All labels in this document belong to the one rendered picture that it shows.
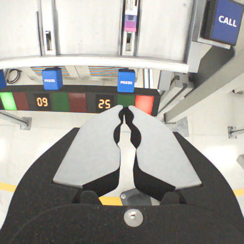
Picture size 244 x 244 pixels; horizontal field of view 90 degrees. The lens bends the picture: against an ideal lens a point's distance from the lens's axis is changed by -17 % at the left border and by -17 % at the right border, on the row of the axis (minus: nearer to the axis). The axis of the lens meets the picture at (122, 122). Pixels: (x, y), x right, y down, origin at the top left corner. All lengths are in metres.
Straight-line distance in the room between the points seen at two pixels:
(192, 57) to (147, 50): 0.06
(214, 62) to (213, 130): 0.88
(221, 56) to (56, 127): 0.91
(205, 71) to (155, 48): 0.11
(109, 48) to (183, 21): 0.11
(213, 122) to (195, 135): 0.18
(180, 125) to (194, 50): 0.80
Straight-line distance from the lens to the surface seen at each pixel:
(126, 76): 0.20
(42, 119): 1.03
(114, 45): 0.21
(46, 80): 0.23
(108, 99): 0.24
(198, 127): 1.06
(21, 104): 0.30
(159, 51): 0.21
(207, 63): 0.28
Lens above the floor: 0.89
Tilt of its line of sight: 78 degrees down
